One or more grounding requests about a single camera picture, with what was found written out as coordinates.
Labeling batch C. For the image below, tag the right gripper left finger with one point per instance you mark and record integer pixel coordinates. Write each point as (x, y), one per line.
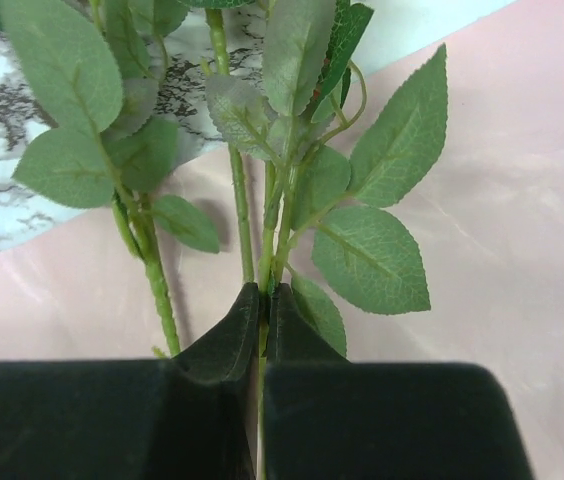
(212, 395)

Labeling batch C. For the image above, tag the peach pink flower stem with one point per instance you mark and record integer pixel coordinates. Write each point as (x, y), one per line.
(327, 227)

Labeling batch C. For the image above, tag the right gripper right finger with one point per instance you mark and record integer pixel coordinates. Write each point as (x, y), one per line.
(298, 362)

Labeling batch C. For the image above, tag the pink wrapping paper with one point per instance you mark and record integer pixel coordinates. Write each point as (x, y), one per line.
(489, 220)

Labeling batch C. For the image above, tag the white flower stem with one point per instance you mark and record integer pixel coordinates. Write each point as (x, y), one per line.
(214, 20)

